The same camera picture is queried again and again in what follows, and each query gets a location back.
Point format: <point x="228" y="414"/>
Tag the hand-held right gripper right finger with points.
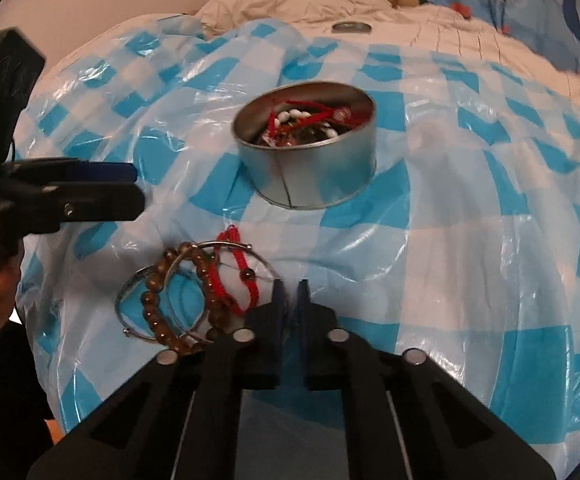
<point x="304" y="310"/>

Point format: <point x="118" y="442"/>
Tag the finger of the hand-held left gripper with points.
<point x="100" y="207"/>
<point x="102" y="171"/>

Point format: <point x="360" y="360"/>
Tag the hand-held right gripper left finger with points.
<point x="280" y="310"/>

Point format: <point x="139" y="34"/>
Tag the round metal tin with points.
<point x="315" y="175"/>

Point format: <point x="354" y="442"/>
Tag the plain silver bangle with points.
<point x="220" y="244"/>

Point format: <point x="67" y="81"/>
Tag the silver bangle with clasp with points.
<point x="120" y="305"/>

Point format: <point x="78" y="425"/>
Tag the blue checkered plastic sheet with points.
<point x="444" y="260"/>

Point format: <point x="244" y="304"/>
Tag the dark cloth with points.
<point x="5" y="390"/>

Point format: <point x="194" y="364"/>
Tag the grey oval object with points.
<point x="350" y="27"/>

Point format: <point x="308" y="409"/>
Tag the brown cylindrical object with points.
<point x="403" y="0"/>

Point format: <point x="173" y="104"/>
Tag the blue cartoon print bedding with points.
<point x="534" y="5"/>

